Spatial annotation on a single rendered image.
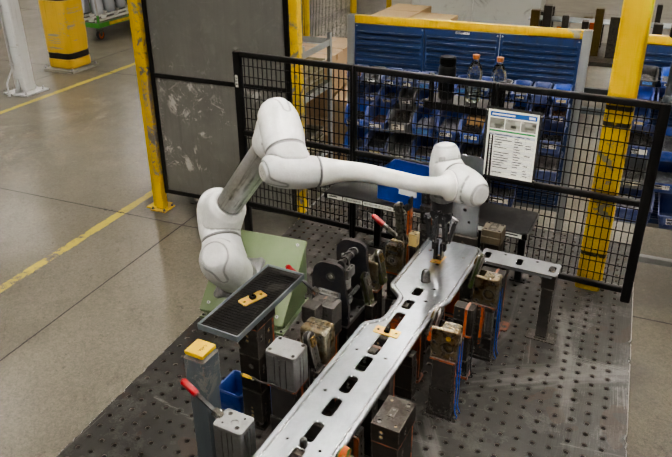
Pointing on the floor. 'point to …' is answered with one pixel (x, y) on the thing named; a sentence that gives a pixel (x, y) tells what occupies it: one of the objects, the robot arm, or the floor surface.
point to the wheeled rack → (103, 12)
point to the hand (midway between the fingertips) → (439, 249)
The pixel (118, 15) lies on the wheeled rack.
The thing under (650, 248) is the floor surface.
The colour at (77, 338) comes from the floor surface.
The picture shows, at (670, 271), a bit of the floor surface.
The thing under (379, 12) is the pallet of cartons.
